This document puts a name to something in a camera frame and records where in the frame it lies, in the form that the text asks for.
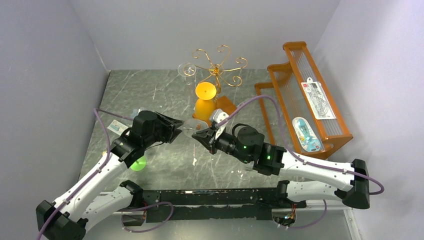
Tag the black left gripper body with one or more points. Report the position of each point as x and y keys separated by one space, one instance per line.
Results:
x=162 y=133

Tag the white packaged ruler set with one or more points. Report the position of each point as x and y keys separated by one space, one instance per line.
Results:
x=317 y=100

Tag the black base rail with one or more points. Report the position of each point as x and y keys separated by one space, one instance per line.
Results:
x=206 y=204

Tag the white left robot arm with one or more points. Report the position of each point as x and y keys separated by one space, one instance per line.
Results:
x=71 y=215

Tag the clear wine glass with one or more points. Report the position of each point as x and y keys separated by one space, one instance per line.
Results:
x=245 y=170
x=187 y=71
x=193 y=125

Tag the gold wire wine glass rack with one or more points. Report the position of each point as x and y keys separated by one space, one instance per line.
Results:
x=215 y=72

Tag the yellow plastic wine glass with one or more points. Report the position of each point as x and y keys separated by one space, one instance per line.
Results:
x=206 y=103

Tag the blue packaged item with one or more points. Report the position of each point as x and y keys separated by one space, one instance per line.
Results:
x=306 y=136

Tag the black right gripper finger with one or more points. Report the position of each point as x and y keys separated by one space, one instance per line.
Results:
x=209 y=144
x=207 y=134

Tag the wooden tiered display shelf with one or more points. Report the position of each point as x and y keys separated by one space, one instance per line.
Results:
x=285 y=84

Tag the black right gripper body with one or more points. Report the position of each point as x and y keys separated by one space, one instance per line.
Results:
x=212 y=139

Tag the light blue tube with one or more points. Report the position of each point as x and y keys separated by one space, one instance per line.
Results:
x=117 y=127

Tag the green plastic wine glass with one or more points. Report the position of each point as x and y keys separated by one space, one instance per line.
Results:
x=139 y=164

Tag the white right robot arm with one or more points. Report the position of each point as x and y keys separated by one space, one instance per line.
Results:
x=326 y=180

